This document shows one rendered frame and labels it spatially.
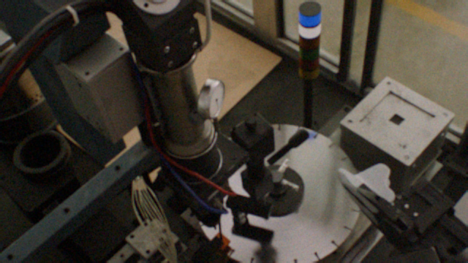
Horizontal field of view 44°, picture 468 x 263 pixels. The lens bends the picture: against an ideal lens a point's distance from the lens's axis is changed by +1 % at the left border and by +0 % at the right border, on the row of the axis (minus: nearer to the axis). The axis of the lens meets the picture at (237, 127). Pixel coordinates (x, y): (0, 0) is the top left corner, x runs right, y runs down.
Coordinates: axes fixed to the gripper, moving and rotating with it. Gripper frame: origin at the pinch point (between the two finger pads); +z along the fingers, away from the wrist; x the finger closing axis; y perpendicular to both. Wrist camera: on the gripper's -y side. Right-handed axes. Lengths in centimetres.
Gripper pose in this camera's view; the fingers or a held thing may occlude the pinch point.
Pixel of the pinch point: (341, 179)
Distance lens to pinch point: 85.5
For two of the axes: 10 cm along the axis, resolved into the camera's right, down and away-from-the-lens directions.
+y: 7.7, -6.2, 1.7
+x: -2.2, -5.0, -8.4
